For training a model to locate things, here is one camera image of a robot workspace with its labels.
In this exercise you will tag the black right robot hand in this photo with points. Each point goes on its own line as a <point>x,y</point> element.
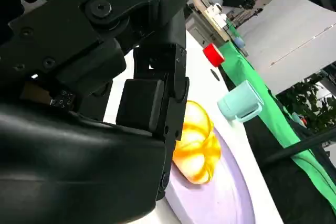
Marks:
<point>65,155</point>

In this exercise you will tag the orange white toy bread roll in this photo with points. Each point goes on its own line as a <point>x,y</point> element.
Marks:
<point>199,153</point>

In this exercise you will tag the lilac plate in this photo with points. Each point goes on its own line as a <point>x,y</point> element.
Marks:
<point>223,203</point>

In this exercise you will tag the black table grommet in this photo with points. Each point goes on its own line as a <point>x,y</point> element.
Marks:
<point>215,74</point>

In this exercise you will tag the red tape roll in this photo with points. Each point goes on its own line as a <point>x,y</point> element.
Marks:
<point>212,53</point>

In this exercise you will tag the pale green mug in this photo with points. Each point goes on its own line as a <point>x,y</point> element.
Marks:
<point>236,100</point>

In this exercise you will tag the workshop desk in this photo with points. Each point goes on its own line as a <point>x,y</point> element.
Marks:
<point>210,24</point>

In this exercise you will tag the green cloth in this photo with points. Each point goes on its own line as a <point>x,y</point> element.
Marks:
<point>252,77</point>

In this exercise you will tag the black cloth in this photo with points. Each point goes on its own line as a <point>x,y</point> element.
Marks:
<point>288,195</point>

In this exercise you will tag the black pole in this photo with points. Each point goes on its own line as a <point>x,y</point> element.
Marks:
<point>302,146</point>

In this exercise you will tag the grey board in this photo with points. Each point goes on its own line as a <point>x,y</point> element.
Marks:
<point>288,37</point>

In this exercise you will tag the green potted plant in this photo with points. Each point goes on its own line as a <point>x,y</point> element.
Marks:
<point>315,103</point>

